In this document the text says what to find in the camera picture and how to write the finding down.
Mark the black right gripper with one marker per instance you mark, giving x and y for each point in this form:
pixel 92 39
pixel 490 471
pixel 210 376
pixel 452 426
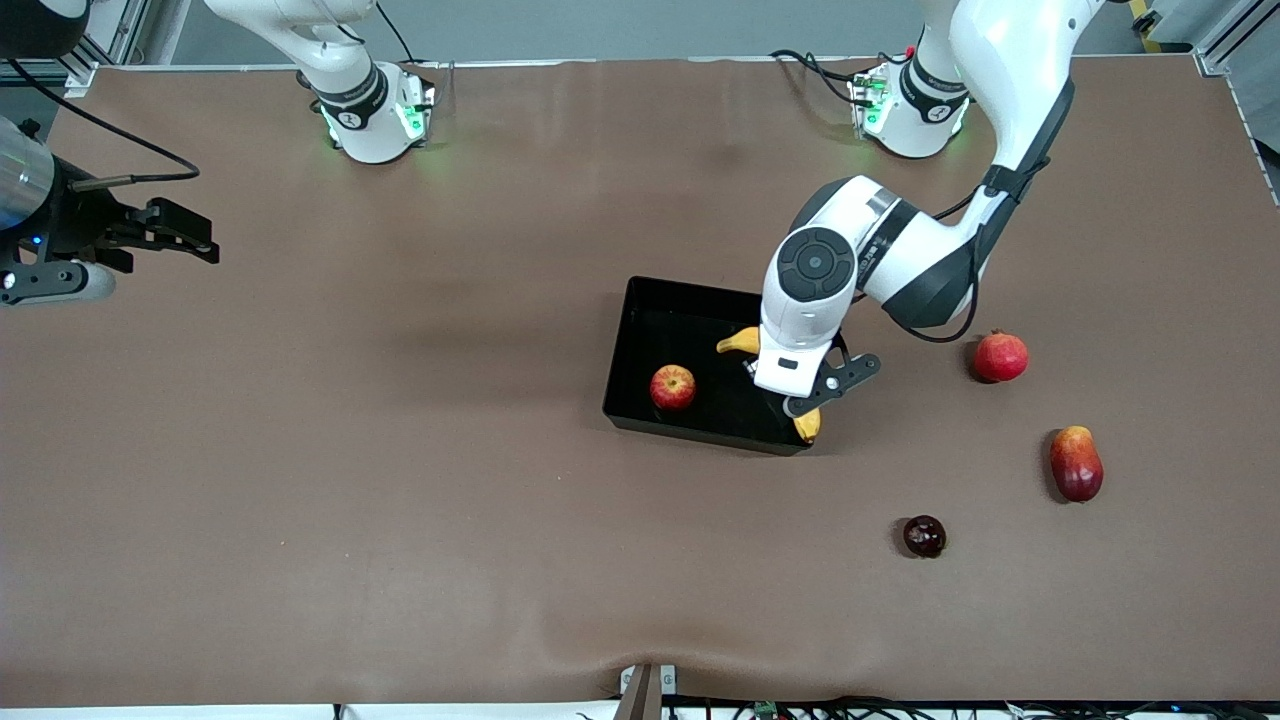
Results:
pixel 77 226

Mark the black plastic box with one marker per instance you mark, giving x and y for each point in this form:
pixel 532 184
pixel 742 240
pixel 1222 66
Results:
pixel 680 320

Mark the red yellow apple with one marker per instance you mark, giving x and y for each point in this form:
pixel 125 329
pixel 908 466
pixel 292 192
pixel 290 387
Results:
pixel 673 388

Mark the yellow banana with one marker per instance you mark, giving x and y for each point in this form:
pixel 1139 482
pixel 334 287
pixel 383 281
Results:
pixel 740 343

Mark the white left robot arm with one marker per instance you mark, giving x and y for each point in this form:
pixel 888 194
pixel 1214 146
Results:
pixel 1010 60

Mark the table cover mat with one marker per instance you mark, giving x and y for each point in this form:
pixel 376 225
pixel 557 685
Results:
pixel 400 500

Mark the dark purple plum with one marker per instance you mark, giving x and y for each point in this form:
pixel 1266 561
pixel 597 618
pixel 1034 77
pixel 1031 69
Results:
pixel 925 537

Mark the red pomegranate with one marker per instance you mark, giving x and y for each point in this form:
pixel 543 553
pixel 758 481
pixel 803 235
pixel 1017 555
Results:
pixel 1001 357

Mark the red mango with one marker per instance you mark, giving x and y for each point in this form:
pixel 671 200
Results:
pixel 1077 465

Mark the aluminium frame profile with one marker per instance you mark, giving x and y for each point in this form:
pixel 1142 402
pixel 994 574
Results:
pixel 80 75
pixel 1225 45

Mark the metal table bracket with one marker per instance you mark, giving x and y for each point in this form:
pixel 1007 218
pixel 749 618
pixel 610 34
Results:
pixel 640 695

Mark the yellow black striped post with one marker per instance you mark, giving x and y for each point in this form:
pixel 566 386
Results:
pixel 1145 20

